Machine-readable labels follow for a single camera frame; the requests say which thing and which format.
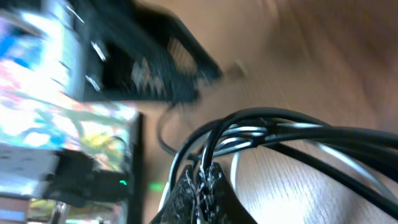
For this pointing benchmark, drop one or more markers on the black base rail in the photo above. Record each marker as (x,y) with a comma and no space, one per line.
(135,201)

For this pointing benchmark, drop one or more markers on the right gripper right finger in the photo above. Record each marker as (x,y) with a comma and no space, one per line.
(218,201)

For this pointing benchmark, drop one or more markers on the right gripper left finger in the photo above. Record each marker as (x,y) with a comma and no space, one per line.
(181,206)

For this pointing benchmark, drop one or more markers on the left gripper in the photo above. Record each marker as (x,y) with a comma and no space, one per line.
(128,51)

